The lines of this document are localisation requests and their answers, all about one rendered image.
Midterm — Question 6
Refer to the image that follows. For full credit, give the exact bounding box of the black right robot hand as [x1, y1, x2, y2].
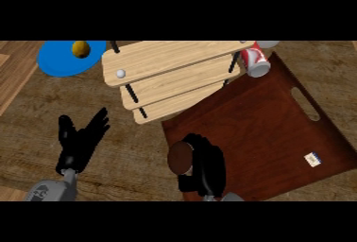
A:
[176, 132, 228, 199]

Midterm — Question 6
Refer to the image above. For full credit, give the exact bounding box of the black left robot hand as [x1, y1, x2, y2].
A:
[54, 107, 111, 177]

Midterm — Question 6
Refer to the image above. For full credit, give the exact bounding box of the dark brown wooden tray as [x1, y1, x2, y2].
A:
[160, 51, 357, 202]

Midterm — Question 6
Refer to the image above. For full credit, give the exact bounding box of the pale wooden tiered shelf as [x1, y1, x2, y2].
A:
[100, 40, 256, 126]

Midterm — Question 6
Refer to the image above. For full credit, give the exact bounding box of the small white blue packet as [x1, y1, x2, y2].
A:
[302, 151, 322, 168]

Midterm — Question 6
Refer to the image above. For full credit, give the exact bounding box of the blue round plate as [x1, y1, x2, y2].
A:
[36, 40, 109, 78]

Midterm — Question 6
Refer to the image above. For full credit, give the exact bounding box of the yellow brown lemon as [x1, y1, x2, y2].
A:
[70, 41, 91, 60]

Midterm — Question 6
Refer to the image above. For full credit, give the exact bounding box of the red and white can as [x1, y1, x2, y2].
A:
[238, 42, 272, 78]

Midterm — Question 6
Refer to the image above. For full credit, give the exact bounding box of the grey round object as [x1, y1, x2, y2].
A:
[253, 40, 281, 49]

